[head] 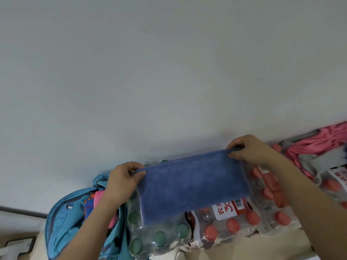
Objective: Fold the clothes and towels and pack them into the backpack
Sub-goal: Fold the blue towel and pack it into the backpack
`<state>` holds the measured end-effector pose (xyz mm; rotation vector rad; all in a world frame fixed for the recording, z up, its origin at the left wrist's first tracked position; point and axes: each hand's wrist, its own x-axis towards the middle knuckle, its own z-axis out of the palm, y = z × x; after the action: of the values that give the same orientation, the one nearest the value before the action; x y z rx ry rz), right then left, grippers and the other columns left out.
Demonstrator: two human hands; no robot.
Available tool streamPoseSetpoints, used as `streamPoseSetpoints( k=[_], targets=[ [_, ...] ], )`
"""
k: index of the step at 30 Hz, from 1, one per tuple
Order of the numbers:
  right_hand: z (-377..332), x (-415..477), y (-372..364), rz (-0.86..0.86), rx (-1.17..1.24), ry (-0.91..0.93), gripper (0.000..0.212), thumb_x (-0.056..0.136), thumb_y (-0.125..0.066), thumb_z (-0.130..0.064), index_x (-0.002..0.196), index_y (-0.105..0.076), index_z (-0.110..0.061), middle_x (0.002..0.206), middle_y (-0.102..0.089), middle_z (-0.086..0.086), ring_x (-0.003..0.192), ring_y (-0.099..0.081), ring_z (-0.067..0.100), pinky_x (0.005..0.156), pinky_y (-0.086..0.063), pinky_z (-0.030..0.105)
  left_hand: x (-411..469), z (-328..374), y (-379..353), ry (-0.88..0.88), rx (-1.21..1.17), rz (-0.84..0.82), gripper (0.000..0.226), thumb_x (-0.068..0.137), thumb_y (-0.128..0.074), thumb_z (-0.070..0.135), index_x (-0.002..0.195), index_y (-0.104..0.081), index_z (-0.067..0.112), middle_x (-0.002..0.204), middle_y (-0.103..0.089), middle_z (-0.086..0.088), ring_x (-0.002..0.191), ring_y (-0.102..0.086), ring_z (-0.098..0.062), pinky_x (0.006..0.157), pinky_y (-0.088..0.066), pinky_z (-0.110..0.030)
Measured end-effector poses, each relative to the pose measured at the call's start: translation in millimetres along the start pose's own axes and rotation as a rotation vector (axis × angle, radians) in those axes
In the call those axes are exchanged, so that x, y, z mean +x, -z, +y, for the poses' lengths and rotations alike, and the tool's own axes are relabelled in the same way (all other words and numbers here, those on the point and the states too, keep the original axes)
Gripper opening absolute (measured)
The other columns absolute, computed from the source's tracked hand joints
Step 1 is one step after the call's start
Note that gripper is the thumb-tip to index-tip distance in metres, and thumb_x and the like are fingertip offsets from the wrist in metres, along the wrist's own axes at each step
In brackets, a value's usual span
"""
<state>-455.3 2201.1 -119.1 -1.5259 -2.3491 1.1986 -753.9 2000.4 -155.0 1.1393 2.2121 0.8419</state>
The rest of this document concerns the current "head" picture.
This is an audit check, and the light blue backpack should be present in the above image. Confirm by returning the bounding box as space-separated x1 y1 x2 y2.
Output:
44 173 149 260

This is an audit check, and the white leg machine frame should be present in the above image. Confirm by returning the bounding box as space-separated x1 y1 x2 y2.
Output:
0 237 37 260

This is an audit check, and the person's right forearm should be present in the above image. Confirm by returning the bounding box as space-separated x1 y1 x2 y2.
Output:
265 153 347 260

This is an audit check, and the person's right hand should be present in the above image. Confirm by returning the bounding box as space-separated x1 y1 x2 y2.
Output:
226 134 282 169

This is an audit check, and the stack of water bottle packs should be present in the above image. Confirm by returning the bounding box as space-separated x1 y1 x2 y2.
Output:
126 143 347 260

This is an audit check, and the blue t-shirt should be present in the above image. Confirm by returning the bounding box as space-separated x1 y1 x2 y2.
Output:
84 200 94 220

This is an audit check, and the person's left forearm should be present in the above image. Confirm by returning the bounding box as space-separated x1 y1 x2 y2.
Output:
58 199 126 260

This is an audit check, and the grey-blue towel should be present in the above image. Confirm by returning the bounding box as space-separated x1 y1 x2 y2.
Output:
133 147 252 226

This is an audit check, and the person's left hand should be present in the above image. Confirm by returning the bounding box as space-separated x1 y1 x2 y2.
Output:
102 161 147 208

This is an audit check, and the orange t-shirt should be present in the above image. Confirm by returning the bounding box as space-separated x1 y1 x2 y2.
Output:
83 193 96 207

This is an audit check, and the white panel leaning on wall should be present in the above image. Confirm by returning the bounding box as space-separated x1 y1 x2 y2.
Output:
0 205 48 234

